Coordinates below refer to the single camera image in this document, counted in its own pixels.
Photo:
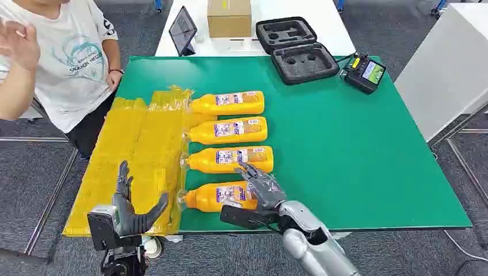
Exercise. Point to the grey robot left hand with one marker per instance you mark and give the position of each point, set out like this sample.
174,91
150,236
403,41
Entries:
127,219

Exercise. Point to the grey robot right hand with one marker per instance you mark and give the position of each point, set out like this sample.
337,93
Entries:
267,190

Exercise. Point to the orange detergent bottle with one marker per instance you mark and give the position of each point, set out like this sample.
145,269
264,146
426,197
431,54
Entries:
202,199
256,136
253,108
204,160

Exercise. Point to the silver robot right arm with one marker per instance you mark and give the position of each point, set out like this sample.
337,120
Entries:
312,251

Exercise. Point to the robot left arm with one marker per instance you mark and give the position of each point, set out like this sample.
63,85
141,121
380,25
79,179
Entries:
124,259

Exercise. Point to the person's shoe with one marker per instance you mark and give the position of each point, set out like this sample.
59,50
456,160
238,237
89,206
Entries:
152,247

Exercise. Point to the yellow plastic sheet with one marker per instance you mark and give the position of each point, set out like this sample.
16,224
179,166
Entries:
114,171

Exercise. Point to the green table mat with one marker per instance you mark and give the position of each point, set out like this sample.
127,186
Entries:
343,152

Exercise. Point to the black foam-lined case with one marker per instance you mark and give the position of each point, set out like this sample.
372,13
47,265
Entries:
301,63

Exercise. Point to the black remote controller with screen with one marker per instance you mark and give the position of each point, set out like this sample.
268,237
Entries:
364,76

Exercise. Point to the small white cube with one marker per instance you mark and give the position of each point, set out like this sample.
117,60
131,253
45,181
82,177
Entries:
198,38

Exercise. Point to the brown cardboard box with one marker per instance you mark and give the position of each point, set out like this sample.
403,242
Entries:
228,19

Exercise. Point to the person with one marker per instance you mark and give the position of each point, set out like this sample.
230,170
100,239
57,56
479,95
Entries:
72,49

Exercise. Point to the black tablet on stand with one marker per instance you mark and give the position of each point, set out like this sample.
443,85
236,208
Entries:
182,30

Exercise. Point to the person's right hand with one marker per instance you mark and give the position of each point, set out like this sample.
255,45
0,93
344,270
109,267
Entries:
19,43

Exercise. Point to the white side table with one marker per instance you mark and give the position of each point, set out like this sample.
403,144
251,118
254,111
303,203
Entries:
446,64

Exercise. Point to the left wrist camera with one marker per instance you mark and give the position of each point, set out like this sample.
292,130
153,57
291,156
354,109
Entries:
100,228

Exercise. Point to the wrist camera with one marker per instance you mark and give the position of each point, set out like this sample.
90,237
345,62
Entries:
100,228
240,217

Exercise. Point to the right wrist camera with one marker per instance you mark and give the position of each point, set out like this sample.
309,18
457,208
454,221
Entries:
240,217

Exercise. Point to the metal chair frame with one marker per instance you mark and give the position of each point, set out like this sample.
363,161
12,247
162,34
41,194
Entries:
34,139

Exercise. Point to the metal table frame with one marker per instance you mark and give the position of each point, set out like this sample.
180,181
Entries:
476,131

